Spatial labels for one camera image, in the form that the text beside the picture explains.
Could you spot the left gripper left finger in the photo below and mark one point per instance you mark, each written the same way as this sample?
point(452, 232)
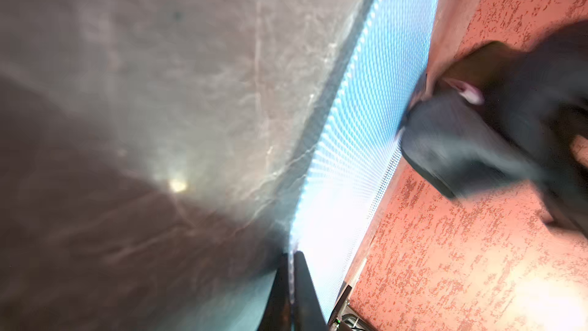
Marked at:
point(277, 313)

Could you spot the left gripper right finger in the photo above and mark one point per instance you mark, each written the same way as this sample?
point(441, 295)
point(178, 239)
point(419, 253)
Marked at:
point(306, 311)

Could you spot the blue mesh document bag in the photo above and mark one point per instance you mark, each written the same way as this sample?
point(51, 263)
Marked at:
point(357, 151)

